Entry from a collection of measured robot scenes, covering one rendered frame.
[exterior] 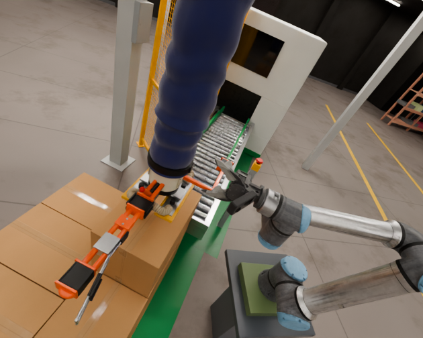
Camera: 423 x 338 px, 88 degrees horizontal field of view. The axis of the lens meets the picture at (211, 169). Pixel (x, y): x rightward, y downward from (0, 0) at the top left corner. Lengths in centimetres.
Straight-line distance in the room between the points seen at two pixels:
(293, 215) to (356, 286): 52
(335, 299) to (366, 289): 14
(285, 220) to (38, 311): 133
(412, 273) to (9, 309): 179
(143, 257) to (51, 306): 58
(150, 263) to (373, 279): 97
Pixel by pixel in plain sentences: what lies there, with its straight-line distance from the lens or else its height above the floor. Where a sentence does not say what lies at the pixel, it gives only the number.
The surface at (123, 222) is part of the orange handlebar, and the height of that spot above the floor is 126.
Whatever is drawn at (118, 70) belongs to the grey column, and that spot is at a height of 117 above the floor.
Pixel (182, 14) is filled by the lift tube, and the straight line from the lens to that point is 80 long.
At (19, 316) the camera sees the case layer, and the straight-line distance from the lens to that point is 163.
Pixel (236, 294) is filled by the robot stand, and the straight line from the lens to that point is 153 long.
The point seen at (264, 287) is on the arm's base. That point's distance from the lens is 153.
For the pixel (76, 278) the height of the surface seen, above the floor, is 126.
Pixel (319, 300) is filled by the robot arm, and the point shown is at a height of 117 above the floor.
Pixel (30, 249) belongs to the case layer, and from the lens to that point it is 178.
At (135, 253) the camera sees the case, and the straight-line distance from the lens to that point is 125.
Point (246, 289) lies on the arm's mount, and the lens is 151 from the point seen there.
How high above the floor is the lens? 206
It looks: 38 degrees down
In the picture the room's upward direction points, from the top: 24 degrees clockwise
